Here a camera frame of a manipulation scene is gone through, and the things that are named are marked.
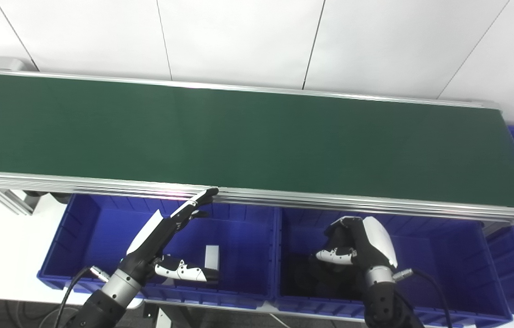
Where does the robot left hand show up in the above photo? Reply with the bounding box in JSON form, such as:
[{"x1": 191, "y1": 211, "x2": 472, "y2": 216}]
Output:
[{"x1": 125, "y1": 187, "x2": 220, "y2": 285}]

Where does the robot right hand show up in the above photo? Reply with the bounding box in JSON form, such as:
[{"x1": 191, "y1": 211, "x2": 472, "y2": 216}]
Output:
[{"x1": 315, "y1": 216, "x2": 398, "y2": 274}]

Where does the white plastic part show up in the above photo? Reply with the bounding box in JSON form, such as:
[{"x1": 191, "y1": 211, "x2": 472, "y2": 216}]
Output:
[{"x1": 205, "y1": 245, "x2": 220, "y2": 270}]

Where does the green conveyor belt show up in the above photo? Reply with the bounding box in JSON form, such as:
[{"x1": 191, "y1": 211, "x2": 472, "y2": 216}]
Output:
[
  {"x1": 0, "y1": 72, "x2": 514, "y2": 210},
  {"x1": 0, "y1": 67, "x2": 514, "y2": 227}
]

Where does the black plastic part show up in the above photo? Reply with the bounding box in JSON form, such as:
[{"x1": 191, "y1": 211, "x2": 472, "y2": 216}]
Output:
[{"x1": 284, "y1": 262, "x2": 362, "y2": 301}]

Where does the black motor under conveyor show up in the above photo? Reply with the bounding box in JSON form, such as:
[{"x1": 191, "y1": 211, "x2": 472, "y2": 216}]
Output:
[{"x1": 25, "y1": 191, "x2": 71, "y2": 205}]

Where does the aluminium conveyor leg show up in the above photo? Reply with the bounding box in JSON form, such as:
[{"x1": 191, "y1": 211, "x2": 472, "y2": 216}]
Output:
[{"x1": 0, "y1": 188, "x2": 34, "y2": 215}]

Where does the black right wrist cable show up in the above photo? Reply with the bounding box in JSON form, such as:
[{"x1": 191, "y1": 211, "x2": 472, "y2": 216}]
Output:
[{"x1": 392, "y1": 269, "x2": 454, "y2": 328}]

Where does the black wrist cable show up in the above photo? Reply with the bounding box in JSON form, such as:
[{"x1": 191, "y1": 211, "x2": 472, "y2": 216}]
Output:
[
  {"x1": 54, "y1": 266, "x2": 110, "y2": 328},
  {"x1": 392, "y1": 269, "x2": 454, "y2": 328}
]

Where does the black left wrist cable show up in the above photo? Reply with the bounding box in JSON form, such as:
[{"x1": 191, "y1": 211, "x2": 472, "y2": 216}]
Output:
[{"x1": 54, "y1": 266, "x2": 110, "y2": 328}]

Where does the white floor cable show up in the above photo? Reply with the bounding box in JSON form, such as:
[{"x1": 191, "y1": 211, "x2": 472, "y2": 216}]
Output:
[{"x1": 267, "y1": 312, "x2": 292, "y2": 328}]

